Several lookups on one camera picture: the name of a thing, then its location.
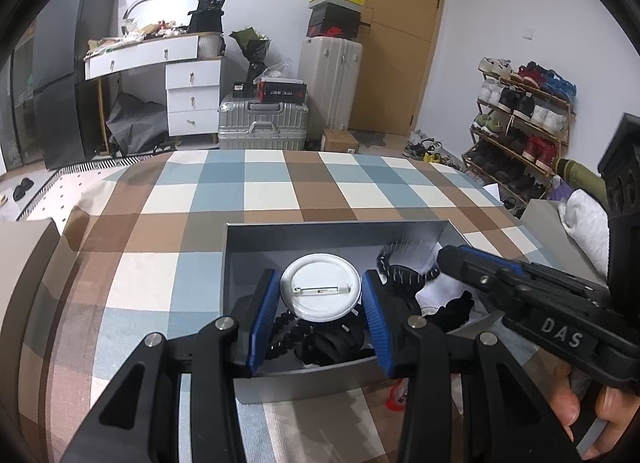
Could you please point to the red clear hair clip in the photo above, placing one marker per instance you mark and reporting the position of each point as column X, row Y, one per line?
column 397, row 398

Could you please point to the dark green flower bouquet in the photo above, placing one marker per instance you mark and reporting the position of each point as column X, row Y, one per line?
column 254, row 48

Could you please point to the white desk with drawers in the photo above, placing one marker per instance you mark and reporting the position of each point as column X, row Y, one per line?
column 183, row 73

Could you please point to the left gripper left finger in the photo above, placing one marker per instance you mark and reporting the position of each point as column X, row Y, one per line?
column 136, row 418

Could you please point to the glass door cabinet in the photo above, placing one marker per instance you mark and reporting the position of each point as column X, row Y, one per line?
column 19, row 137

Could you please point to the black refrigerator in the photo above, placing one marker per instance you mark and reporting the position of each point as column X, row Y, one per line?
column 66, row 102

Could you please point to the silver suitcase lying flat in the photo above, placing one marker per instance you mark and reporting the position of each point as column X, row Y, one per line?
column 246, row 124

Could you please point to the black bag on desk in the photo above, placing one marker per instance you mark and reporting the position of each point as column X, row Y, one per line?
column 207, row 17

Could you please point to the small brown cardboard box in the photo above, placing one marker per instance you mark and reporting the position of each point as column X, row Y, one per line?
column 339, row 141

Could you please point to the person's right hand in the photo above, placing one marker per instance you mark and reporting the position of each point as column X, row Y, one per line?
column 617, row 408

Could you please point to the black hair accessories pile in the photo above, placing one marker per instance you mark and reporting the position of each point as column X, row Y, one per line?
column 320, row 343

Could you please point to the olive green rolled blanket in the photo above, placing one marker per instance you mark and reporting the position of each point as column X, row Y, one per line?
column 578, row 177

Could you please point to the grey box lid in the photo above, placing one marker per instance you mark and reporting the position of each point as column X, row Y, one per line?
column 542, row 219

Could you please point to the white round pin badge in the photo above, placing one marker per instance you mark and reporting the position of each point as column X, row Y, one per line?
column 320, row 287

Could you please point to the black red shoe box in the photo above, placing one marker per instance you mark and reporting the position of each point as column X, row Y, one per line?
column 334, row 21

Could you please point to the white pillow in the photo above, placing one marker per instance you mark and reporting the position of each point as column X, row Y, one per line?
column 586, row 222

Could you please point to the black red box on suitcase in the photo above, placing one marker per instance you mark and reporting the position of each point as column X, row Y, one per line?
column 287, row 91

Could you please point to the checkered bed sheet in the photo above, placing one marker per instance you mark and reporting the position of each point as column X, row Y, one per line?
column 141, row 251

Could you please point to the grey cardboard box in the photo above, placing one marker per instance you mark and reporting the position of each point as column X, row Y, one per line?
column 250, row 249

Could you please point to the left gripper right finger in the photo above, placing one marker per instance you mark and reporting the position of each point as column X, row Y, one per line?
column 505, row 416

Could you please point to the shoe rack with shoes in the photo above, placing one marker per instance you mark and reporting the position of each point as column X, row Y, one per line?
column 521, row 128

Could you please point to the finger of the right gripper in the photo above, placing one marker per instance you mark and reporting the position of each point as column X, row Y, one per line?
column 475, row 275
column 505, row 262

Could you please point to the white upright suitcase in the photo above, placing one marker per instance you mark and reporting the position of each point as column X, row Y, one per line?
column 330, row 68

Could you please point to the wooden door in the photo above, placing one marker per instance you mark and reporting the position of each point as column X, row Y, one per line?
column 398, row 40

